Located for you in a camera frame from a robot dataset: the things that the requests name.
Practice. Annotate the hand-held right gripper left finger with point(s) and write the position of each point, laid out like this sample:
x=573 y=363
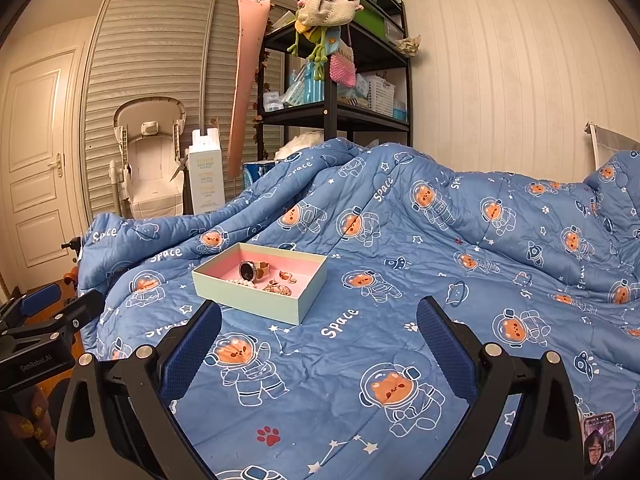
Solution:
x=192 y=355

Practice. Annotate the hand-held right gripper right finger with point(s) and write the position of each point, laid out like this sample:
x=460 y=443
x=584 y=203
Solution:
x=445 y=350

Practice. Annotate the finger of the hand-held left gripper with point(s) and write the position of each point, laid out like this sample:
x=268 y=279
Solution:
x=82 y=312
x=42 y=300

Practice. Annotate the light green box pink inside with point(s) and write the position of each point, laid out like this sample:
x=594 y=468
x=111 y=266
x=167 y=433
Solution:
x=250 y=300

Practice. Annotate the person's left hand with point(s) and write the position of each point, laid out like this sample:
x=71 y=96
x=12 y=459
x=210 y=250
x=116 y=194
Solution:
x=30 y=420

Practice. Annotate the rose gold wrist watch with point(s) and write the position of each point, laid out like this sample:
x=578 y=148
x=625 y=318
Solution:
x=246 y=271

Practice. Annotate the blue astronaut print blanket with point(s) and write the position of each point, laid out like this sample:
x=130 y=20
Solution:
x=400 y=240

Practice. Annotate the white folded high chair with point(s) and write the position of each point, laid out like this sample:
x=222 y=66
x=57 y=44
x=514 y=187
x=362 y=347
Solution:
x=150 y=170

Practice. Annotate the white panelled door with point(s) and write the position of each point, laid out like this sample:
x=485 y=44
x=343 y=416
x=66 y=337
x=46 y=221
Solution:
x=35 y=125

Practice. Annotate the tall white carton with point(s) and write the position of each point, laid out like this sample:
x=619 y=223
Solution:
x=205 y=180

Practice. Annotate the smartphone with lit screen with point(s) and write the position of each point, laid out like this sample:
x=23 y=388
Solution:
x=598 y=440

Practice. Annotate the blue tissue pack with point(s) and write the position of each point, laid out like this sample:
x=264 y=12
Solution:
x=257 y=172

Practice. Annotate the white fluffy stuffing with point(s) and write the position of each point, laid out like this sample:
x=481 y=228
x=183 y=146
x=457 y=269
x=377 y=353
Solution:
x=302 y=142

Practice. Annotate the white plastic basket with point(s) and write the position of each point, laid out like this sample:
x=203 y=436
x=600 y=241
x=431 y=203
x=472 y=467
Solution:
x=378 y=95

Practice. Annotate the black metal shelf rack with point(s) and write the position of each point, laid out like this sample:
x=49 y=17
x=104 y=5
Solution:
x=332 y=110

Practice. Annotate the white louvered wardrobe doors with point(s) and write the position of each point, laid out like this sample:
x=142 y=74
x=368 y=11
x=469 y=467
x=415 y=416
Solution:
x=150 y=50

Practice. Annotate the long pink paper sleeve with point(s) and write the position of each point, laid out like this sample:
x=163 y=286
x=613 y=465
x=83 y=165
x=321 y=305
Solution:
x=245 y=70

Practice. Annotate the small pink crochet bag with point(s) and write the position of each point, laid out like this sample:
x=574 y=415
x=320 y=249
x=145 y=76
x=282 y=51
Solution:
x=342 y=65

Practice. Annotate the green crochet frog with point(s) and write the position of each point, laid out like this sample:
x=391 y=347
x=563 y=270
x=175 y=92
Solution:
x=315 y=42

